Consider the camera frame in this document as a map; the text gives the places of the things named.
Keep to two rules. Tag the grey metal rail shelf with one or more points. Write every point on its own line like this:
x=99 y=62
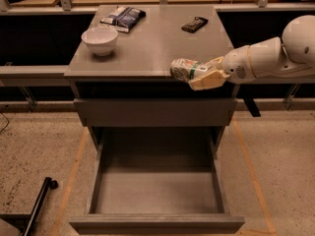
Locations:
x=53 y=76

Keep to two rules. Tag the blue chip bag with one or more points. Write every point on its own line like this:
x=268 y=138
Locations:
x=122 y=18

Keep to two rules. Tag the grey drawer cabinet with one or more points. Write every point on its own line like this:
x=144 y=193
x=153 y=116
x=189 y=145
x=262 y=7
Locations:
x=138 y=67

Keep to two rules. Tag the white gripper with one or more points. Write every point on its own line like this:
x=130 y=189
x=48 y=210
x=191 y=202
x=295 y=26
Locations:
x=236 y=66

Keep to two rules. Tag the white ceramic bowl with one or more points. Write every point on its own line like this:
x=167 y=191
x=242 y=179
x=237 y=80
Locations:
x=100 y=41

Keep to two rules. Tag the open grey middle drawer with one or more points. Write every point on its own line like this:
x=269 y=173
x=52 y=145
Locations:
x=156 y=181

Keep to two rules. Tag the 7up soda can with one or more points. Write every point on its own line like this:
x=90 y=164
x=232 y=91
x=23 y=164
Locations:
x=185 y=70

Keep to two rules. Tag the black chair leg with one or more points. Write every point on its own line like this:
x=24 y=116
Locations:
x=22 y=224

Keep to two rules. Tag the closed grey top drawer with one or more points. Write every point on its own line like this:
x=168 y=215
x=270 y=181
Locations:
x=148 y=112

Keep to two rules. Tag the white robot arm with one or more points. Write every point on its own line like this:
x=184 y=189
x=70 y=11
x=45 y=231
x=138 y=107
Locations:
x=291 y=55

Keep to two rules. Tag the black calculator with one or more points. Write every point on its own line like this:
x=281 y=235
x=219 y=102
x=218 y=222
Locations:
x=195 y=25

